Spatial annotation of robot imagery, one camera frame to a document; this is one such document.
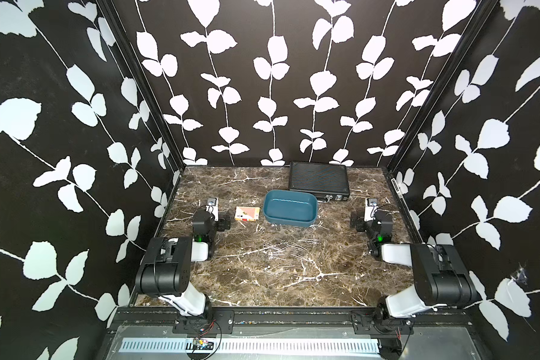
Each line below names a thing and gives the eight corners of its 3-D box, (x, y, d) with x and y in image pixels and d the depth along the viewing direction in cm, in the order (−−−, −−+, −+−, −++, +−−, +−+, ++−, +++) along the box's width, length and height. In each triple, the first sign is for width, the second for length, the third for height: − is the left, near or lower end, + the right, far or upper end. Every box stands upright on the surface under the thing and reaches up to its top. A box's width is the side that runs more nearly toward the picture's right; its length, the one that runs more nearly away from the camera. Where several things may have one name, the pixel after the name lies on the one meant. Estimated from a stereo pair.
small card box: (235, 220, 102) (234, 218, 100) (236, 209, 106) (236, 206, 104) (259, 220, 102) (258, 218, 100) (259, 209, 106) (259, 206, 104)
